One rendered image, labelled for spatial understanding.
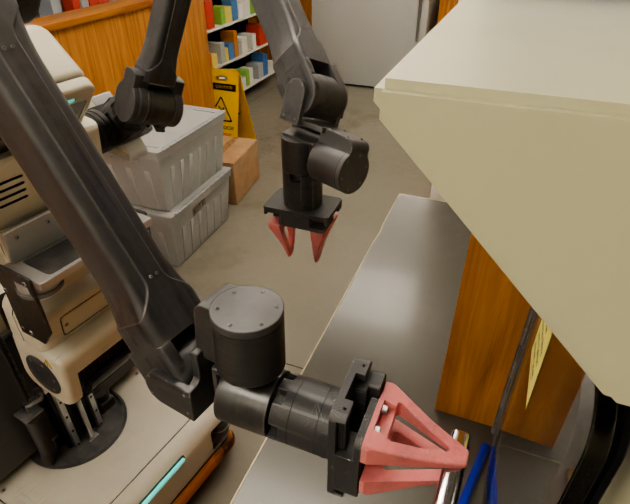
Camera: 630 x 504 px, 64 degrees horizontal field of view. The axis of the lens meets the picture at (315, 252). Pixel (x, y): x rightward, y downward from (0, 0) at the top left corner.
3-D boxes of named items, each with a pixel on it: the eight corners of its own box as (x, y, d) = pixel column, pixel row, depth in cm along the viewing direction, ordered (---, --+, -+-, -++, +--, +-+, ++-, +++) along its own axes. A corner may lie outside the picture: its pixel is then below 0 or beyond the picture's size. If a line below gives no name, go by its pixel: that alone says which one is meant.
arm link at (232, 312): (212, 340, 52) (148, 395, 46) (199, 245, 46) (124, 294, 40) (310, 387, 47) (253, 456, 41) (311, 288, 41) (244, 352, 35)
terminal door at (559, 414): (499, 439, 64) (600, 141, 42) (452, 738, 41) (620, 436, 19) (493, 437, 64) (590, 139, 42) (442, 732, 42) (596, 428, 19)
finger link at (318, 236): (323, 275, 76) (323, 222, 71) (279, 265, 78) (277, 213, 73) (337, 251, 81) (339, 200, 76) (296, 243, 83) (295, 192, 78)
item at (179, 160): (233, 167, 284) (227, 109, 266) (170, 218, 238) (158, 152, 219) (171, 155, 297) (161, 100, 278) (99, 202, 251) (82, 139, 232)
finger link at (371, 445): (466, 482, 34) (334, 436, 37) (450, 536, 38) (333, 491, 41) (479, 405, 39) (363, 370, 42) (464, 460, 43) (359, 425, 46)
